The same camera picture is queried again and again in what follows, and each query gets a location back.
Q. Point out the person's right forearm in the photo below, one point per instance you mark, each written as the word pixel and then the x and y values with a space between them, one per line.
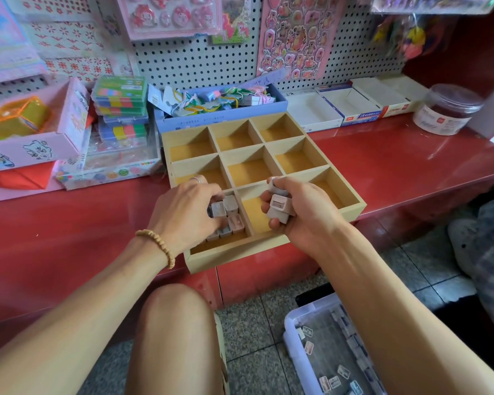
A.
pixel 420 325

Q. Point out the pile of boxed erasers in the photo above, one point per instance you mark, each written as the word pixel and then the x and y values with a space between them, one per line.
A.
pixel 329 366

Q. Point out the blue box of trinkets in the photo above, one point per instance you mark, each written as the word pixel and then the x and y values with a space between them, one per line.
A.
pixel 214 107

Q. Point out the person's left hand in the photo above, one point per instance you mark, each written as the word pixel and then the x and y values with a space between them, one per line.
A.
pixel 185 218

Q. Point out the pastel cartoon sticker pack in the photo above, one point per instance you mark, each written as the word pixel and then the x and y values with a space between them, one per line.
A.
pixel 8 41

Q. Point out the wooden compartment tray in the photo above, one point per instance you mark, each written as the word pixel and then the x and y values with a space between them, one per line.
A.
pixel 247 152

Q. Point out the white pegboard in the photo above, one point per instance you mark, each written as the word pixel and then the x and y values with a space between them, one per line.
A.
pixel 181 65

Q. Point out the round clear plastic jar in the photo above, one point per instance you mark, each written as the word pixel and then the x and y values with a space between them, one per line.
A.
pixel 447 111

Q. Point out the white tray box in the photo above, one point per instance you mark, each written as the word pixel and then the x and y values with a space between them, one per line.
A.
pixel 350 105
pixel 313 113
pixel 391 93

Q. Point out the clear plastic storage bin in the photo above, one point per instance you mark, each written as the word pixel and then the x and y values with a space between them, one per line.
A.
pixel 300 366

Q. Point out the stack of colourful packs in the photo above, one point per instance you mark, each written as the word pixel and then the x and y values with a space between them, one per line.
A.
pixel 119 107

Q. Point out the sharpeners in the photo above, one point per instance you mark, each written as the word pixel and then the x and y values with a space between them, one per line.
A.
pixel 280 203

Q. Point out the pink tray of trinkets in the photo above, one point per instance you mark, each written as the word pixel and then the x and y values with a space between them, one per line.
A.
pixel 29 144

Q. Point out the red display counter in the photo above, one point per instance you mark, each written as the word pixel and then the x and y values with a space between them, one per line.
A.
pixel 58 234

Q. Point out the pink sticker pack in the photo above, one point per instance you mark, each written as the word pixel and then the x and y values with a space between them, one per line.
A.
pixel 300 37
pixel 166 16

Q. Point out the red patterned sticker sheet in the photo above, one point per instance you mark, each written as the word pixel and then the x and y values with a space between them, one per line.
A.
pixel 74 49

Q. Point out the person's left leg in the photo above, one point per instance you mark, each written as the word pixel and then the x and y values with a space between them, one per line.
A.
pixel 173 345

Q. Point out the person's right hand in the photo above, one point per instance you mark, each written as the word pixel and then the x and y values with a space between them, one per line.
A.
pixel 309 222

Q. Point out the person's left forearm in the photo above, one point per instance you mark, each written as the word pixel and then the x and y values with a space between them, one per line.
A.
pixel 66 333

